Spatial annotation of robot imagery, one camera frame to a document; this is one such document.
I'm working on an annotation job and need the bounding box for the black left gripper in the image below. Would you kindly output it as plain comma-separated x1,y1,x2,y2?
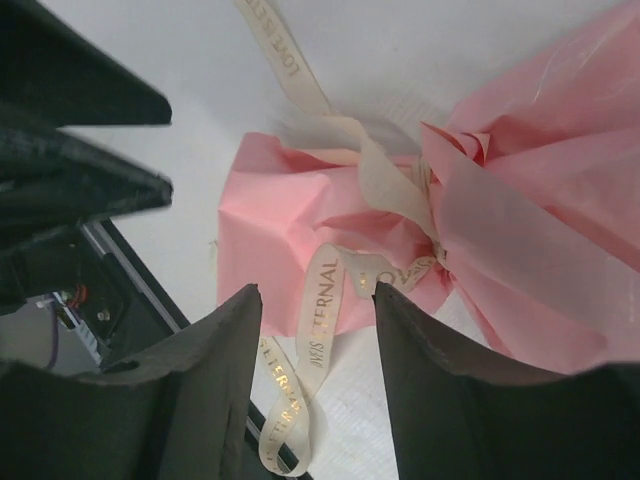
1,107,173,315

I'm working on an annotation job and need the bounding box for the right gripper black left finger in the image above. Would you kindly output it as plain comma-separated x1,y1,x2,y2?
1,284,262,479

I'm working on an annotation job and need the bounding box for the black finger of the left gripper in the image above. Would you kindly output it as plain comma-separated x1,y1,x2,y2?
1,1,172,127

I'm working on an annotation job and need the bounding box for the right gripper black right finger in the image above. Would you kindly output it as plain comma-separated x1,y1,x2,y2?
373,283,639,479

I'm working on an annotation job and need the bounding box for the cream ribbon gold lettering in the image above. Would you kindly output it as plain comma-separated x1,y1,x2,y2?
235,1,446,477

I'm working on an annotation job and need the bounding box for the pink wrapping paper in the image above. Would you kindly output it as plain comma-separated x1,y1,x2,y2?
217,1,639,373

